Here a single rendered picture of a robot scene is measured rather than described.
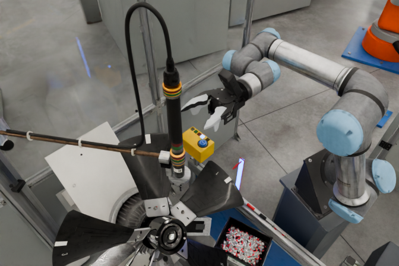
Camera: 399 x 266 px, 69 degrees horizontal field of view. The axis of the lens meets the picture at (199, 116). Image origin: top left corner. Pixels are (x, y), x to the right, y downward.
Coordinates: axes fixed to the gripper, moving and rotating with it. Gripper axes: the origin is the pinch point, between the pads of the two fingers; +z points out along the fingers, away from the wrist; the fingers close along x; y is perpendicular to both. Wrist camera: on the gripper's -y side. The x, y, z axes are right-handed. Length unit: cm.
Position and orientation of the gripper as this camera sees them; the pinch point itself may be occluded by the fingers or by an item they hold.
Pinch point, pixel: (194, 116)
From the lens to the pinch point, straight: 79.7
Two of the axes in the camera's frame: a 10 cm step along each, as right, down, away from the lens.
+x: -6.8, -5.1, 5.3
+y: 0.2, 7.1, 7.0
